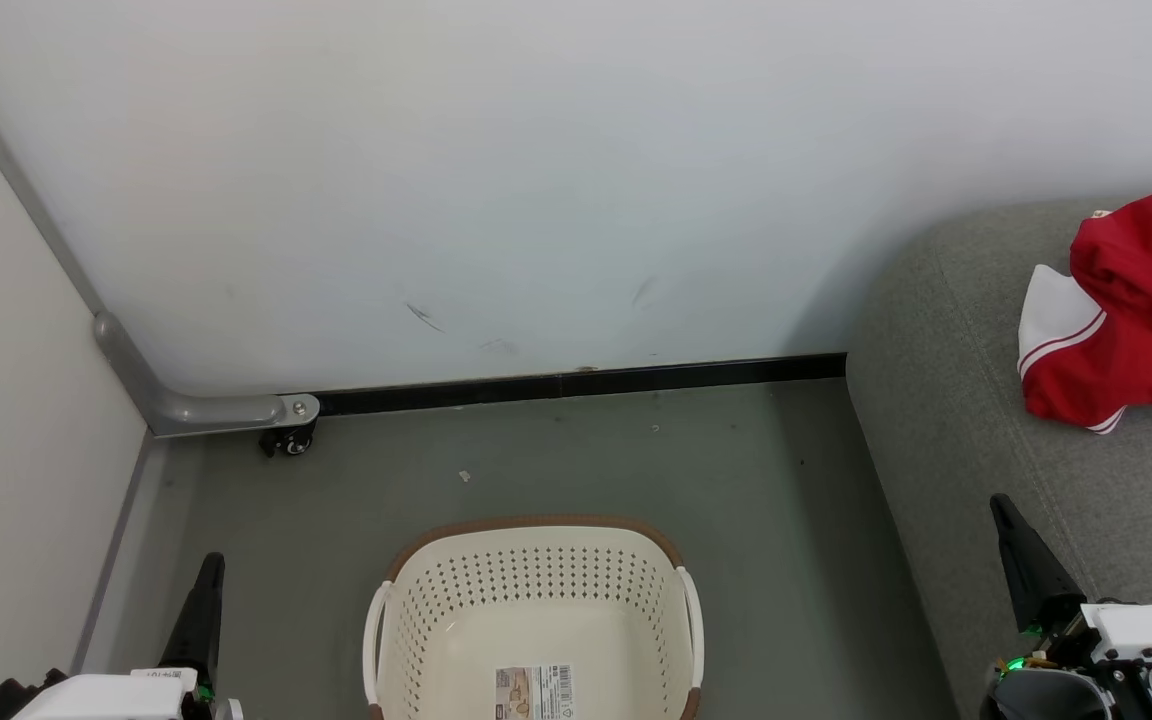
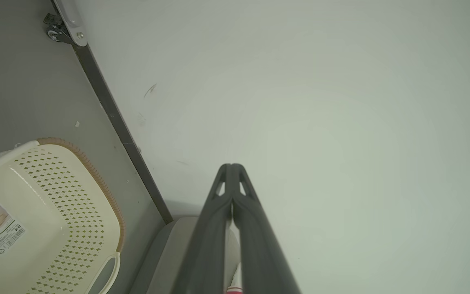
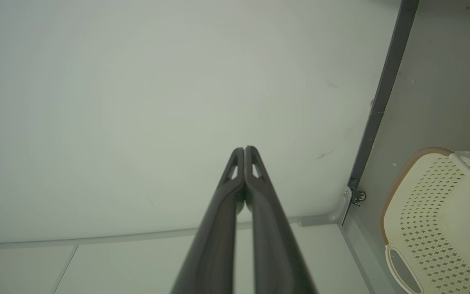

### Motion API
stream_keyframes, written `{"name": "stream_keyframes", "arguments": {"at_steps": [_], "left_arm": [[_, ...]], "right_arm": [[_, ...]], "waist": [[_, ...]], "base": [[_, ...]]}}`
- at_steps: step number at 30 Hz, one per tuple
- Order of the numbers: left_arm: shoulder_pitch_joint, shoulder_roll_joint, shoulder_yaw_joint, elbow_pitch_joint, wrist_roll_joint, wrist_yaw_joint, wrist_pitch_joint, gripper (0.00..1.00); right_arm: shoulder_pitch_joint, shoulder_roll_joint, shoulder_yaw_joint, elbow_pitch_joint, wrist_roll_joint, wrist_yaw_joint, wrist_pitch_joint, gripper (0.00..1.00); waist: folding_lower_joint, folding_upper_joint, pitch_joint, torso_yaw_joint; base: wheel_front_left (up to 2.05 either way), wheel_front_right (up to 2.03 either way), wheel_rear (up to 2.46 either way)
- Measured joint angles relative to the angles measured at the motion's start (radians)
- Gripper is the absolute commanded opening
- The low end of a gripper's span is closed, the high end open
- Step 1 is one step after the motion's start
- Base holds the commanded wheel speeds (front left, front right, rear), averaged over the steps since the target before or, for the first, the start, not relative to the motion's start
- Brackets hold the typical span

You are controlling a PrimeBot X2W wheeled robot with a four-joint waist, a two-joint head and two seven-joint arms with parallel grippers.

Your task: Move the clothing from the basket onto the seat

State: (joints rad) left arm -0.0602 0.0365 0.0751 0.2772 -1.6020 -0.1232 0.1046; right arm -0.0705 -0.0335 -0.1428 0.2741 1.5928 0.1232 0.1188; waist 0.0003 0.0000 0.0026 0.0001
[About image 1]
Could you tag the black caster wheel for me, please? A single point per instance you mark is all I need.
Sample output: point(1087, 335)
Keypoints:
point(288, 441)

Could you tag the grey wall skirting strip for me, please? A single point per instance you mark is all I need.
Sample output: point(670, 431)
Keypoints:
point(116, 560)

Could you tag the red jersey white striped sleeves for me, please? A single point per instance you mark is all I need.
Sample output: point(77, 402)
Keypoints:
point(1136, 380)

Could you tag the black baseboard strip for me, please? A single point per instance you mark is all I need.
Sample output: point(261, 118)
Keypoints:
point(586, 383)

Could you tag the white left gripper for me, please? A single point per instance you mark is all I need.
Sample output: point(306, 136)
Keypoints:
point(106, 698)

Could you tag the cream plastic laundry basket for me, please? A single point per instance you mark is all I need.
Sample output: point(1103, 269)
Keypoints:
point(536, 590)

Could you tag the barcode label sticker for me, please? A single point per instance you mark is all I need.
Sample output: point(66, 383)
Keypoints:
point(536, 692)

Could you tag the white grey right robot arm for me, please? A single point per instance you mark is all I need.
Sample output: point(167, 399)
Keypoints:
point(1056, 695)

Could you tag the grey metal partition frame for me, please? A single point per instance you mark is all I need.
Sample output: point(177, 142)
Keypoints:
point(216, 412)

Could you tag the grey fabric sofa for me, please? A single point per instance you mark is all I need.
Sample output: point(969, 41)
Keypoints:
point(956, 400)

